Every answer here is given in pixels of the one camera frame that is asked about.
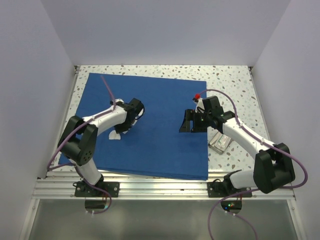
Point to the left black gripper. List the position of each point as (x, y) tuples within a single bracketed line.
[(119, 129)]

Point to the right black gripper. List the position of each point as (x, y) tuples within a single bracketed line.
[(189, 115)]

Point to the white gauze pad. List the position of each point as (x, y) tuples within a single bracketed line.
[(113, 135)]

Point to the metal instrument tray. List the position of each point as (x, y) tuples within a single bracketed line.
[(210, 144)]

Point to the white suture packet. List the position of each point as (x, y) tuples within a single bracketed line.
[(221, 141)]

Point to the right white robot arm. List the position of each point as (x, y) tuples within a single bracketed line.
[(272, 169)]

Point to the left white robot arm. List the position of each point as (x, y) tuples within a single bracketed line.
[(78, 140)]

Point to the blue surgical drape cloth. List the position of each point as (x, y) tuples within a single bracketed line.
[(153, 146)]

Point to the right wrist camera red cap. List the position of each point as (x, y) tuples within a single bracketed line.
[(196, 98)]

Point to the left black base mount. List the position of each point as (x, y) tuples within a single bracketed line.
[(82, 189)]

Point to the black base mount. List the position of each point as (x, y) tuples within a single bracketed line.
[(221, 189), (82, 189)]

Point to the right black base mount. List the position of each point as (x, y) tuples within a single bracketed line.
[(221, 189)]

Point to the aluminium frame rail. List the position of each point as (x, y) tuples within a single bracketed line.
[(59, 185)]

